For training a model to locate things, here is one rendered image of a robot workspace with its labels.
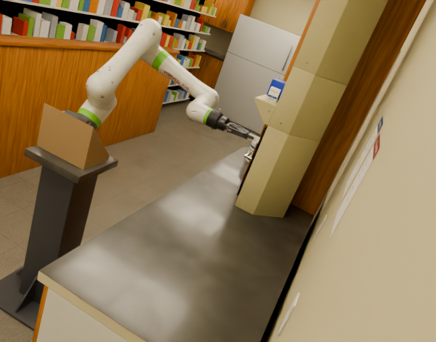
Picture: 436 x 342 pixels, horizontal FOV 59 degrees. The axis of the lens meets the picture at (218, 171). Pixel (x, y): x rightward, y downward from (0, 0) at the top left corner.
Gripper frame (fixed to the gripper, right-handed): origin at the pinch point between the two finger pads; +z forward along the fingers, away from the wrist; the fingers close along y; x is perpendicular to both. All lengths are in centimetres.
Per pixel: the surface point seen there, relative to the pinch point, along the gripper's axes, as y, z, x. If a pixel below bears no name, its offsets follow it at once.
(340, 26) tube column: -3, 17, -62
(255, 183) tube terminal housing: -4.5, 10.6, 20.2
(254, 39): 483, -167, -19
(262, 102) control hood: -4.5, -2.1, -19.4
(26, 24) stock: 80, -241, 18
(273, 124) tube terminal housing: -4.5, 7.1, -11.6
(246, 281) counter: -59, 31, 37
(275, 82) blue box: 14.4, -3.9, -27.8
